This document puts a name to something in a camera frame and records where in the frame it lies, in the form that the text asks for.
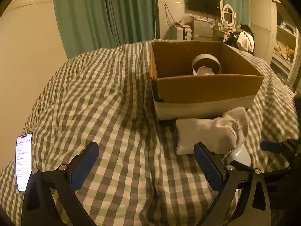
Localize white smartphone lit screen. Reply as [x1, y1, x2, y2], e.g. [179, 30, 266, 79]
[15, 133, 33, 193]

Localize small grey refrigerator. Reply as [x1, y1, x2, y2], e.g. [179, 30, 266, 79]
[191, 20, 213, 41]

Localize wooden vanity desk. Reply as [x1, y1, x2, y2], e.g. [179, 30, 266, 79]
[212, 29, 237, 42]

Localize green curtain left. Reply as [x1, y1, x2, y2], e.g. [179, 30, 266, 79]
[53, 0, 160, 59]

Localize grey white checkered duvet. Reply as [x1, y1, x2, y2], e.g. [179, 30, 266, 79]
[0, 39, 301, 226]

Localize black wall television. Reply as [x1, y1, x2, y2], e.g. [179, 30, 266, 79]
[188, 0, 220, 16]

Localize white suitcase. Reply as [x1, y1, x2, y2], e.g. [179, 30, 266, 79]
[171, 26, 192, 41]

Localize white oval vanity mirror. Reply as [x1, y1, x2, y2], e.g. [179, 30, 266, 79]
[221, 4, 237, 29]

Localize white louvered wardrobe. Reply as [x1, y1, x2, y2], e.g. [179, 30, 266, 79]
[249, 0, 300, 91]

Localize chair with white garment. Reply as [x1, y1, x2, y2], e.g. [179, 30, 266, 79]
[224, 24, 256, 55]

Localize brown cardboard box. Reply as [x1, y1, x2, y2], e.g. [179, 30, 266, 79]
[150, 41, 264, 120]

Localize white folded sock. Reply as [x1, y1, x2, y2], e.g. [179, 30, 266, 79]
[176, 107, 249, 155]

